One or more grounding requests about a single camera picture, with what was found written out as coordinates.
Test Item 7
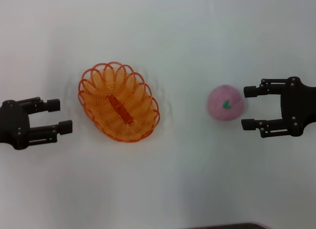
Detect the orange plastic wire basket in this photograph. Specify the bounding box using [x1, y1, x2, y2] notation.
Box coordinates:
[78, 61, 161, 144]

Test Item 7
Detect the pink peach with green leaf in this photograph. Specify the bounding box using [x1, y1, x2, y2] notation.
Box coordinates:
[206, 84, 245, 121]

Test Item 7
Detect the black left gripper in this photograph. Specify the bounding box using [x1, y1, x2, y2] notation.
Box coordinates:
[0, 96, 74, 151]

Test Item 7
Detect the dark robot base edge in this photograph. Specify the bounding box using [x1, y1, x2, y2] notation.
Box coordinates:
[190, 222, 269, 229]

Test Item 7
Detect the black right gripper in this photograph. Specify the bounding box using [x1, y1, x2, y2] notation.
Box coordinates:
[241, 76, 316, 139]

